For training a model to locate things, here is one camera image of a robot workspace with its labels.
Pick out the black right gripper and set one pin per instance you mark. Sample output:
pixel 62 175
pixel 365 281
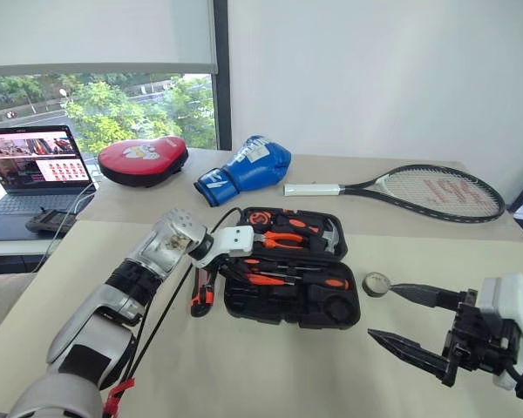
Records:
pixel 479 339

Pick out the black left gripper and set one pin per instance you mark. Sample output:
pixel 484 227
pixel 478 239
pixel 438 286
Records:
pixel 227 267

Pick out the orange black utility knife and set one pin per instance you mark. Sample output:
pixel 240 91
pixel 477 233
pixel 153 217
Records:
pixel 199 300

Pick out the black electrical tape roll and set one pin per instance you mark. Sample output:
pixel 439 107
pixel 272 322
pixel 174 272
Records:
pixel 377 284

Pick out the black plastic tool case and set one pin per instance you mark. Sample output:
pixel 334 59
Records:
pixel 287 305

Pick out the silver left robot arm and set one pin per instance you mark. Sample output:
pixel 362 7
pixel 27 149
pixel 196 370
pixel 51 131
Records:
pixel 157 252

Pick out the long orange black screwdriver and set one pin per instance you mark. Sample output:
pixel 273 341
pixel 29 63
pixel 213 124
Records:
pixel 261 264

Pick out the slim orange precision screwdriver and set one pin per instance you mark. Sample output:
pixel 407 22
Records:
pixel 261 278

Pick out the black orange tape measure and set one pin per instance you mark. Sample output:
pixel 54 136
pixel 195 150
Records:
pixel 260 218

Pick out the short orange black screwdriver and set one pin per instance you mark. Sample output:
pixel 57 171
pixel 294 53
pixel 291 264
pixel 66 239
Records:
pixel 300 224

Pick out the blue boxing glove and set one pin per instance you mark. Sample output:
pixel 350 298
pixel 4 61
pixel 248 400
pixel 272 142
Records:
pixel 248 170

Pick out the steel claw hammer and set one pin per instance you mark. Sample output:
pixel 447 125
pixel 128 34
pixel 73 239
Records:
pixel 330 237

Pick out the black tennis racket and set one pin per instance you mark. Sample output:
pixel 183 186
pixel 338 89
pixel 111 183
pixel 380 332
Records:
pixel 444 193

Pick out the red boxing focus pad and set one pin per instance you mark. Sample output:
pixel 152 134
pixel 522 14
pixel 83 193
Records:
pixel 141 159

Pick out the black handheld device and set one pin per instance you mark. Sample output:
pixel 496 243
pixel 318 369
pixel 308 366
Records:
pixel 48 222

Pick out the white side desk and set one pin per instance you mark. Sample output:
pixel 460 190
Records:
pixel 13 250

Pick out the dark grey laptop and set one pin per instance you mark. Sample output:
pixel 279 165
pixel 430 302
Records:
pixel 30 174

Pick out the beige upholstered seat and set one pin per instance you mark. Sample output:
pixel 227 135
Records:
pixel 0 300

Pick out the white roller blind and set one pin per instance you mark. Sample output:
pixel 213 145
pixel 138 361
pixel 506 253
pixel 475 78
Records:
pixel 96 30

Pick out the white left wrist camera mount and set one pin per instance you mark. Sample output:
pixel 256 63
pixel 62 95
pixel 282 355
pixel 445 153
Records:
pixel 237 239

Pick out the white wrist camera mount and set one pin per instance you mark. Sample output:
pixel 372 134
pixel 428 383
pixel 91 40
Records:
pixel 237 239
pixel 512 300

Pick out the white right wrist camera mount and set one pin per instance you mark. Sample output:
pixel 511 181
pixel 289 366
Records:
pixel 512 300

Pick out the dark window frame post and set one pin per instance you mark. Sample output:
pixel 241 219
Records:
pixel 222 87

